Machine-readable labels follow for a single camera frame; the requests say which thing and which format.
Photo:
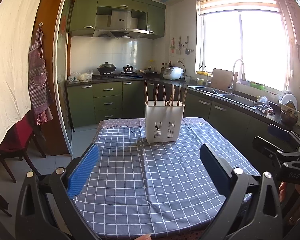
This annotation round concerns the red checked apron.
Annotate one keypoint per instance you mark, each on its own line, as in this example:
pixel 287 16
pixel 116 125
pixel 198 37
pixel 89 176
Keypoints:
pixel 39 91

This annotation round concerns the steel kitchen faucet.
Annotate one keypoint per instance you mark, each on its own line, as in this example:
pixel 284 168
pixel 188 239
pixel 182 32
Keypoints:
pixel 234 76

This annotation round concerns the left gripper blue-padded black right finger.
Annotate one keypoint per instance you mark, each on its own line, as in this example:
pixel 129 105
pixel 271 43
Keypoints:
pixel 218 169

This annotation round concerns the brown wooden chopstick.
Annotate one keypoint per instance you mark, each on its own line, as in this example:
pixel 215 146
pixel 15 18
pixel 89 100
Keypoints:
pixel 146 93
pixel 179 93
pixel 172 95
pixel 164 95
pixel 170 98
pixel 184 96
pixel 156 95

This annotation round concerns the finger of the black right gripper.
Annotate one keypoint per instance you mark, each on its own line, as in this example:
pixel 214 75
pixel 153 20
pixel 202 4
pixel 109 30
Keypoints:
pixel 267 148

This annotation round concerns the white plastic utensil holder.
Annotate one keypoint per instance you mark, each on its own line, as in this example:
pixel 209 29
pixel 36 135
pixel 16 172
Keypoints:
pixel 163 122

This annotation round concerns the gas stove top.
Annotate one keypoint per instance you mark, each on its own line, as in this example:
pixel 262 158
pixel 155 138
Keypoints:
pixel 108 76

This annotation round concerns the steel range hood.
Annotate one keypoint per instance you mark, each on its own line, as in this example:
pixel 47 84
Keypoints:
pixel 118 23

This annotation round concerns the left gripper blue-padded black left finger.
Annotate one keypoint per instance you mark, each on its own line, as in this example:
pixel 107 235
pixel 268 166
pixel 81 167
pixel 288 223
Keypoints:
pixel 79 170

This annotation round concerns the white curtain cloth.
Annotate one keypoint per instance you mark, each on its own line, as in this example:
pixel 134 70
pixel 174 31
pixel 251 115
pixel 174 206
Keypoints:
pixel 16 26

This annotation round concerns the wooden cutting board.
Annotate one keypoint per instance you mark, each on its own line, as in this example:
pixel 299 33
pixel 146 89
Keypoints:
pixel 221 79

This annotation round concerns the small black pot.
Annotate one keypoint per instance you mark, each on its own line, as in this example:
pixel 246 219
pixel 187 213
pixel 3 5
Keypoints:
pixel 128 69

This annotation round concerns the person's right hand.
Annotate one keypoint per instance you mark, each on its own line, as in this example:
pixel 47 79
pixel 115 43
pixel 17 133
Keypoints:
pixel 290 203

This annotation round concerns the green upper cabinets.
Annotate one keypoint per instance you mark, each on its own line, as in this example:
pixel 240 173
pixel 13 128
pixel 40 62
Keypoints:
pixel 83 15

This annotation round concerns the white rice cooker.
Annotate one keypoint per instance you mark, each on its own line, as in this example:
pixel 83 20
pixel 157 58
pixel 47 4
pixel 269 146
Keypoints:
pixel 173 73

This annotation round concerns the blue checked tablecloth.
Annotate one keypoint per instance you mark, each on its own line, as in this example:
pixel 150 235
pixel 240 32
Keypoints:
pixel 161 189

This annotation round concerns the red wooden chair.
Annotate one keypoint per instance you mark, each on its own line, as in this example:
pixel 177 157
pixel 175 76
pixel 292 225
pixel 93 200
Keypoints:
pixel 16 143

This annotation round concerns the green cabinets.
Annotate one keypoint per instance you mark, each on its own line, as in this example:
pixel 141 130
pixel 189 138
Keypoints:
pixel 94 101
pixel 83 15

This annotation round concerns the black frying pan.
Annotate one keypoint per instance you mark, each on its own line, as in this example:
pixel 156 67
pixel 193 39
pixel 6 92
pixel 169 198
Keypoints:
pixel 148 71

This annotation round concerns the crumpled dish rag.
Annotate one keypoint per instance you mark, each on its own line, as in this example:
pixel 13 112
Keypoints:
pixel 264 107

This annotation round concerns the black wok with lid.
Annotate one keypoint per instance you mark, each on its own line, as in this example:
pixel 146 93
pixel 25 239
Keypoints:
pixel 106 68

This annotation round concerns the white dish rack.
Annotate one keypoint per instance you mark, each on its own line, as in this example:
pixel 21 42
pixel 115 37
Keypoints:
pixel 288 103

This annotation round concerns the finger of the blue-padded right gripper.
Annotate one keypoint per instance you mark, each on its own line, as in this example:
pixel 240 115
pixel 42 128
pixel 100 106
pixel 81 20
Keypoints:
pixel 279 133

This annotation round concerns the white plastic bag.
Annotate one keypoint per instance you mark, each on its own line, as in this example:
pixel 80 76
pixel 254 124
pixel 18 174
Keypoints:
pixel 76 76

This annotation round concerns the person's left thumb tip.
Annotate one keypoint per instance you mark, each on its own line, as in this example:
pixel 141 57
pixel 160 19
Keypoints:
pixel 144 237

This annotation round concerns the green lower cabinets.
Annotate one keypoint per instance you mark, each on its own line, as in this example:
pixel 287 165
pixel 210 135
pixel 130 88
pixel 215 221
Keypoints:
pixel 94 101

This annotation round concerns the steel double sink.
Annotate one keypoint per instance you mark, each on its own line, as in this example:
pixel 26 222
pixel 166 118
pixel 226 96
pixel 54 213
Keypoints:
pixel 232 97

